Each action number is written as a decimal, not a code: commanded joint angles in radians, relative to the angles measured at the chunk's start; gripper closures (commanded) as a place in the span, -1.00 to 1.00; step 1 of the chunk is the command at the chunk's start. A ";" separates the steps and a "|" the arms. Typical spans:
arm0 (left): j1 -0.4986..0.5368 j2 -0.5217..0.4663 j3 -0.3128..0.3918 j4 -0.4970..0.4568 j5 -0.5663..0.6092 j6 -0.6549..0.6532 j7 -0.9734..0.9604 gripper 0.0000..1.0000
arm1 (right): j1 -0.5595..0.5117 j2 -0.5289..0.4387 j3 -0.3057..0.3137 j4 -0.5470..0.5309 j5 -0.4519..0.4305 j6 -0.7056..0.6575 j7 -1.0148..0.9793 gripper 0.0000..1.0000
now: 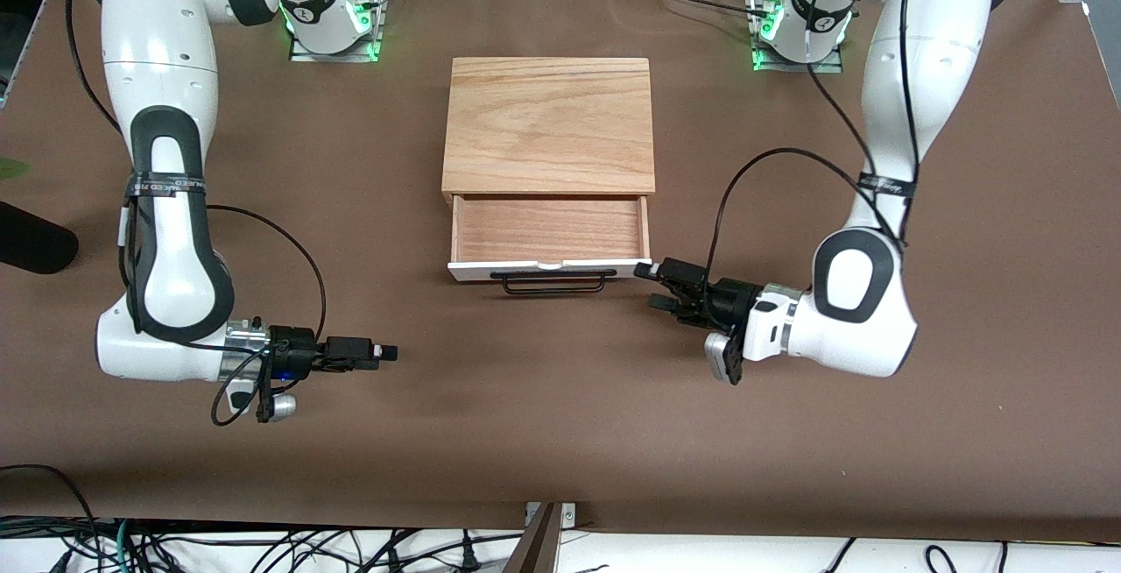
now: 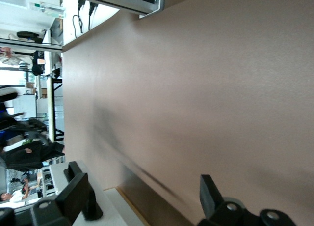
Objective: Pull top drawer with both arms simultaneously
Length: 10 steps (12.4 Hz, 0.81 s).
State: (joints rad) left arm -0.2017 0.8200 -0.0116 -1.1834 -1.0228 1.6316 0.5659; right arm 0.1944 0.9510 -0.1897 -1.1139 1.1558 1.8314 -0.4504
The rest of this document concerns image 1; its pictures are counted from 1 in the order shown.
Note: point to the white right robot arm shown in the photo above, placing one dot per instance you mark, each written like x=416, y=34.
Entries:
x=158, y=47

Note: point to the dark camera mount post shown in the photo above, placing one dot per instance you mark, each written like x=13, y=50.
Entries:
x=536, y=551

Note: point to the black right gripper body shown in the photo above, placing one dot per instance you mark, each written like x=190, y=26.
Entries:
x=296, y=350

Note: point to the black rounded object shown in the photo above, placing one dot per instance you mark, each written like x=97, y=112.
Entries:
x=35, y=244

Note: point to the small metal bracket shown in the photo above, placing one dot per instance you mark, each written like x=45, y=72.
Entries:
x=569, y=516

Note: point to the wooden drawer cabinet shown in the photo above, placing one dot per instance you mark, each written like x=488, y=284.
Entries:
x=547, y=126

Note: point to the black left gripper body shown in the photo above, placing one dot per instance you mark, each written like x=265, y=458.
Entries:
x=729, y=300

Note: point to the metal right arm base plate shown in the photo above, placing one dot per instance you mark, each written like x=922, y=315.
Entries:
x=337, y=56

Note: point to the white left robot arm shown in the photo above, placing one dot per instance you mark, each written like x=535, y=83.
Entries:
x=920, y=56

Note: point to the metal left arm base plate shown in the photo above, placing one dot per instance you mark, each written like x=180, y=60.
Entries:
x=771, y=65

